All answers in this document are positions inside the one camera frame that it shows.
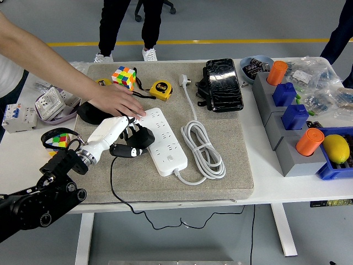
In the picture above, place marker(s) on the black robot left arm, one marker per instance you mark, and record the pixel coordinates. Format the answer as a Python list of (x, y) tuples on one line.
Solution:
[(55, 193)]

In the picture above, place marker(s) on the white table leg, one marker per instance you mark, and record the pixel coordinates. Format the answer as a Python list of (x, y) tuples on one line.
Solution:
[(84, 237), (284, 232)]

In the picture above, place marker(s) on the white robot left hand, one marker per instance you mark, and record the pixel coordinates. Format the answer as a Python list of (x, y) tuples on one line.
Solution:
[(107, 132)]

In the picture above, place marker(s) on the grey-brown fabric mat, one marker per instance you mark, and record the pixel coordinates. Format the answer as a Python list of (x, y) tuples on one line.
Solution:
[(165, 190)]

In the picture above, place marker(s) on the white socket cube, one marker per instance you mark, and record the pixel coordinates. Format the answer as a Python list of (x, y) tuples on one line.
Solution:
[(72, 100), (49, 103)]

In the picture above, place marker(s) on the clear bag of components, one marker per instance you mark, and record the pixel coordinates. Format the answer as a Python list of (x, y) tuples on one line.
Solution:
[(328, 74), (344, 96), (320, 102)]

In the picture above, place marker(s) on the orange cylinder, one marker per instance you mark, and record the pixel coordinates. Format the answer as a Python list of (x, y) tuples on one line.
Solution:
[(277, 73), (310, 142)]

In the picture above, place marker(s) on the clear bag of metal parts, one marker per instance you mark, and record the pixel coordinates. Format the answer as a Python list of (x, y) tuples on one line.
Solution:
[(80, 66)]

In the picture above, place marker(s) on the small metal clip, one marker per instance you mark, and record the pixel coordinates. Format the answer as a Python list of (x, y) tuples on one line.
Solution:
[(245, 84)]

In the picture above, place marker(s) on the white circuit breaker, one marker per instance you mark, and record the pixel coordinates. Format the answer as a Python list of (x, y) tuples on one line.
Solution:
[(22, 118)]

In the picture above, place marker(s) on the blue bowl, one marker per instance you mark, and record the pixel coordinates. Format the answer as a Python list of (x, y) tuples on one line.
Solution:
[(246, 76)]

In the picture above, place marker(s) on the black capacitors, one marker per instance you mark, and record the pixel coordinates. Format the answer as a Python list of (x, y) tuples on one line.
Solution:
[(255, 67)]

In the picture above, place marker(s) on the blue block peg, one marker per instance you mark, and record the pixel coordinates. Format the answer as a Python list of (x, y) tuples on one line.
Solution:
[(296, 117), (284, 94)]

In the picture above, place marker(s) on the black cracked glossy case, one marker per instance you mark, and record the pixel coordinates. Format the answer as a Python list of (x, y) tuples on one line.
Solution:
[(224, 85)]

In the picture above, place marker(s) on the black plastic bracket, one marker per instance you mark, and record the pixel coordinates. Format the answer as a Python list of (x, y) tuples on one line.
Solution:
[(202, 88)]

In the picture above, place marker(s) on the table control panel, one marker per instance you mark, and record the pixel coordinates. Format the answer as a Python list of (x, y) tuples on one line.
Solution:
[(331, 203)]

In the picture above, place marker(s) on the person's hand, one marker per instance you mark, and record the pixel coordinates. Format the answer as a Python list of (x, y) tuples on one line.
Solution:
[(115, 100)]

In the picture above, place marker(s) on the white power strip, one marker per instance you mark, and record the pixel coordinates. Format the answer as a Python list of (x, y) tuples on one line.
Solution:
[(168, 149)]

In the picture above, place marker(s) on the person in dark blue trousers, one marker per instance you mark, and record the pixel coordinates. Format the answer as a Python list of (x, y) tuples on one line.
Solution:
[(339, 33)]

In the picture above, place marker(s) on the black fabric pouch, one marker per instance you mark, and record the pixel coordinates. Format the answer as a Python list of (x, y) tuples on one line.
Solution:
[(88, 114)]

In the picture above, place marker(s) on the yellow lemon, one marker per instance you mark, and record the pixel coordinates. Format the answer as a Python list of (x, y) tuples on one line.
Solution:
[(336, 148)]

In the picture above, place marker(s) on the clear bag with white label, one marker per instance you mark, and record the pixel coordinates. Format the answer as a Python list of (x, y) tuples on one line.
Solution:
[(302, 75)]

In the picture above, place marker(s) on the small colourful puzzle cube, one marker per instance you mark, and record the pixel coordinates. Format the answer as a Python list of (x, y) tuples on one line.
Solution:
[(59, 140)]

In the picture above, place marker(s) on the grey peg holder block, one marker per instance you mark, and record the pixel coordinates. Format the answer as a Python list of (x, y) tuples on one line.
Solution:
[(260, 91), (292, 163), (274, 124)]

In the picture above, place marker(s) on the person in black trousers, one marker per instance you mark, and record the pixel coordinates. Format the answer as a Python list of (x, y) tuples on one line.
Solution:
[(110, 27)]

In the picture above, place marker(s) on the blue storage bin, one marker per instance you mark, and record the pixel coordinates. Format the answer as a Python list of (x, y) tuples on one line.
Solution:
[(331, 172)]

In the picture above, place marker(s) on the dark electronic parts pile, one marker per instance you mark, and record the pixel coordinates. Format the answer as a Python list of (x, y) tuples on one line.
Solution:
[(314, 124)]

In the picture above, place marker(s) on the flat yellow tape measure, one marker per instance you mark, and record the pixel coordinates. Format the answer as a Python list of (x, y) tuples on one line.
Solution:
[(103, 81)]

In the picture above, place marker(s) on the person's forearm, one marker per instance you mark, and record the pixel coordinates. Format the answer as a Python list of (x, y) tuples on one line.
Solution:
[(41, 58)]

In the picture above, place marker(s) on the large colourful puzzle cube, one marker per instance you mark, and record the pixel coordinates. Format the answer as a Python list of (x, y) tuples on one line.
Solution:
[(124, 78)]

